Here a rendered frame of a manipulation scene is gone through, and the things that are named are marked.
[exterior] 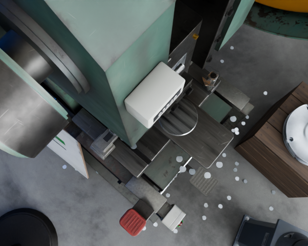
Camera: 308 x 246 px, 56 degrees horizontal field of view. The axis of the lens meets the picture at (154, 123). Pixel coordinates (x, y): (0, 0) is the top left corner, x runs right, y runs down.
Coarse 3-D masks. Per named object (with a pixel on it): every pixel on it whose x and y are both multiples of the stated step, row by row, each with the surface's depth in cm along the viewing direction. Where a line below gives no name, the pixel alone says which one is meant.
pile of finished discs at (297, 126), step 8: (304, 104) 134; (296, 112) 134; (304, 112) 134; (288, 120) 133; (296, 120) 133; (304, 120) 133; (288, 128) 132; (296, 128) 132; (304, 128) 132; (288, 136) 131; (296, 136) 131; (304, 136) 131; (288, 144) 131; (296, 144) 130; (304, 144) 130; (296, 152) 129; (304, 152) 129; (304, 160) 128
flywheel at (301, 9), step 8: (256, 0) 79; (264, 0) 77; (272, 0) 75; (280, 0) 73; (288, 0) 72; (296, 0) 70; (304, 0) 69; (280, 8) 75; (288, 8) 73; (296, 8) 72; (304, 8) 70
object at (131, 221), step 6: (132, 210) 86; (126, 216) 86; (132, 216) 86; (138, 216) 86; (120, 222) 85; (126, 222) 85; (132, 222) 85; (138, 222) 85; (144, 222) 85; (126, 228) 85; (132, 228) 85; (138, 228) 85; (132, 234) 85
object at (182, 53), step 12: (180, 12) 57; (192, 12) 57; (180, 24) 56; (192, 24) 56; (180, 36) 55; (192, 36) 58; (180, 48) 57; (192, 48) 65; (180, 60) 63; (180, 72) 72; (180, 96) 77; (168, 108) 75
